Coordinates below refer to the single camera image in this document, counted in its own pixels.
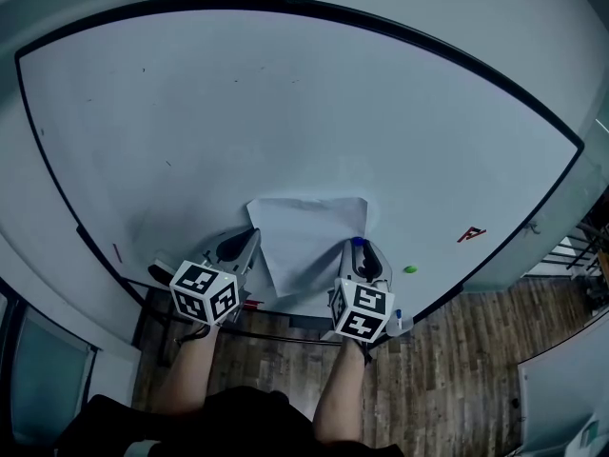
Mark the small red object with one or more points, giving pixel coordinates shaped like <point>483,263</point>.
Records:
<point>253,304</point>

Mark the frosted glass partition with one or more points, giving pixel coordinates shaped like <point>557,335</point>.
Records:
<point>556,398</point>

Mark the green round magnet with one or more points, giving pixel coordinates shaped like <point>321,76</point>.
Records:
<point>410,269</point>

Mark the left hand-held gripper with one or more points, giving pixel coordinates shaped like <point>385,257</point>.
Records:
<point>204,284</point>

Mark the person's black clothing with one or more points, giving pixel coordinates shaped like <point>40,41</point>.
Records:
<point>238,422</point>

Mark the white paper sheet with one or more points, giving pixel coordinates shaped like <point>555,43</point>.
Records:
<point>304,236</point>

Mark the black-framed whiteboard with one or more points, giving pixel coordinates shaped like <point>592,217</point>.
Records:
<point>285,112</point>

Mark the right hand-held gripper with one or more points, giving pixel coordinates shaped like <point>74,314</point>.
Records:
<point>364,303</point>

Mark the person's left forearm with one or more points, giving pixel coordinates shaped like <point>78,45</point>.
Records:
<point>190,369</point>

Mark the blue round magnet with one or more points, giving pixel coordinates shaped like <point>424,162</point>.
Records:
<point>357,242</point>

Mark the white marker with blue cap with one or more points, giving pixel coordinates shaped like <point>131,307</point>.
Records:
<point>398,319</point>

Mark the black metal railing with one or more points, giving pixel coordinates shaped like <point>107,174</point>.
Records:
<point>580,250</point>

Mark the person's right forearm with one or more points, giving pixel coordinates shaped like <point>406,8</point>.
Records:
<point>340,388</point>

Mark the frosted glass door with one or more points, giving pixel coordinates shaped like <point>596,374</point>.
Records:
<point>561,198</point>

